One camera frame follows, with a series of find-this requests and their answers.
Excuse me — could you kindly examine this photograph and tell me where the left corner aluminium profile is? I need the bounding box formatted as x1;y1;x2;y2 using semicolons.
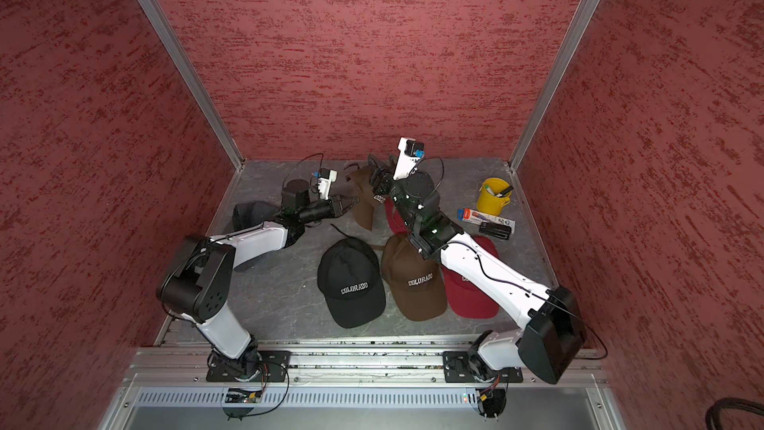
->
137;0;246;172

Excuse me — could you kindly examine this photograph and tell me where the white staples box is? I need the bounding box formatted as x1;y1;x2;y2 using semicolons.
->
457;208;515;231

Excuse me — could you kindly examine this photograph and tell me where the dark grey cap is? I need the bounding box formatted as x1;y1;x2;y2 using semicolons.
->
232;201;280;231

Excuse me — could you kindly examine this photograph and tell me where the corner aluminium profile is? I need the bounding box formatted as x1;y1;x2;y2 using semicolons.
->
137;0;246;172
509;0;601;174

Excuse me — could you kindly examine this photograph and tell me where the black cap front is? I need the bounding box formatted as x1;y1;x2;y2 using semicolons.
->
316;225;387;330

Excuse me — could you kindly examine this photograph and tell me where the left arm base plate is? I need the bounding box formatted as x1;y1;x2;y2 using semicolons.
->
206;350;292;383

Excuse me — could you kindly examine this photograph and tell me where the right corner aluminium profile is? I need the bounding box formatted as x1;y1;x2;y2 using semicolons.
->
509;0;601;174

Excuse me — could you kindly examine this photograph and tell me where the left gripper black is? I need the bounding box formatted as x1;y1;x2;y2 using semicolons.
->
299;193;359;223

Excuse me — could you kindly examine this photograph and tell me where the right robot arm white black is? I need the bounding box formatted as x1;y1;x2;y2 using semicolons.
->
368;154;586;384

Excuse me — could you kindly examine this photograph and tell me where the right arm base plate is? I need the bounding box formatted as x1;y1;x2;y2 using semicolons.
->
442;352;523;384

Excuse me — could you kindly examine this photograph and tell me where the black stapler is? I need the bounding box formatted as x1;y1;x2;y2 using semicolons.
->
479;222;513;241

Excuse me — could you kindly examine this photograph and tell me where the black cable bundle floor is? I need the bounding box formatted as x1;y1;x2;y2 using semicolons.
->
703;396;764;430

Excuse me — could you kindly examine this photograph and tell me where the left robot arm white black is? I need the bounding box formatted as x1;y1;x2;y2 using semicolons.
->
156;178;359;380

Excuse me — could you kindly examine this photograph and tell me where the dark brown cap back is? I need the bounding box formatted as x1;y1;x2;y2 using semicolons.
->
346;163;382;231

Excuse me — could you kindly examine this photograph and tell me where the red cap with white logo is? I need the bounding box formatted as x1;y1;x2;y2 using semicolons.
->
441;266;499;320

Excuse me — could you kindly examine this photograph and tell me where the aluminium rail frame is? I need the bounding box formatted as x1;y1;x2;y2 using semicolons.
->
100;336;626;429

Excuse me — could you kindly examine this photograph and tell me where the black marker in bucket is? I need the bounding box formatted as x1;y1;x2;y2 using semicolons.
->
495;186;513;198

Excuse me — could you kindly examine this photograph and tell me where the yellow plastic bucket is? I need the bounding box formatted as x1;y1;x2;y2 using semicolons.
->
476;177;513;216

